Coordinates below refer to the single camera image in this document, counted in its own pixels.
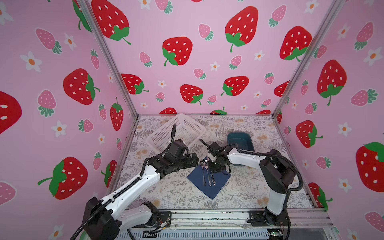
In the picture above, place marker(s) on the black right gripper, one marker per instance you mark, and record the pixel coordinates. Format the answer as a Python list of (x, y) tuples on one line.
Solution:
[(212, 170)]

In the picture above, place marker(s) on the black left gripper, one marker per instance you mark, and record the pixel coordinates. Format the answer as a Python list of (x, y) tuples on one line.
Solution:
[(189, 163)]

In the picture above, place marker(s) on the dark blue paper napkin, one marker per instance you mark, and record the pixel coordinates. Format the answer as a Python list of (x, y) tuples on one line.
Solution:
[(196, 178)]

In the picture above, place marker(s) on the teal plastic tray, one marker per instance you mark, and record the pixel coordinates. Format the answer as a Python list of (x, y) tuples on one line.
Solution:
[(240, 141)]

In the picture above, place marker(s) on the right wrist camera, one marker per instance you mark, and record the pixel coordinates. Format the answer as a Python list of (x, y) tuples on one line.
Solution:
[(214, 148)]

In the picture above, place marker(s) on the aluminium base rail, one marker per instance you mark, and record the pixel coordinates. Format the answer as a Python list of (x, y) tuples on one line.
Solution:
[(183, 219)]

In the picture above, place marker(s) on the white perforated plastic basket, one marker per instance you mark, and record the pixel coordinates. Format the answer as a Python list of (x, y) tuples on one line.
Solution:
[(187, 129)]

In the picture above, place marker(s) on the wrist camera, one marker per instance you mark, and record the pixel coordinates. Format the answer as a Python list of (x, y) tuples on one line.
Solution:
[(178, 148), (214, 148)]

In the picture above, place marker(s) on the silver spoon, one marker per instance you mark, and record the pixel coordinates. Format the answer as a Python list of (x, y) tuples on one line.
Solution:
[(203, 174)]

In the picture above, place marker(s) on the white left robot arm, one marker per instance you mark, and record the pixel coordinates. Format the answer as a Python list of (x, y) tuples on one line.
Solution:
[(129, 195)]

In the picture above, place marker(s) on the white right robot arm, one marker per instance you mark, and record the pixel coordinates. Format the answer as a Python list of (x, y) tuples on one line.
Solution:
[(278, 171)]

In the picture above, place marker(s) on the silver fork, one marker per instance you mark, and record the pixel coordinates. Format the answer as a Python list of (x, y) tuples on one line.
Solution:
[(207, 169)]

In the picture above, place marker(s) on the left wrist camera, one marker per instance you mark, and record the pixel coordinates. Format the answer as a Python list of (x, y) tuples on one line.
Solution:
[(178, 148)]

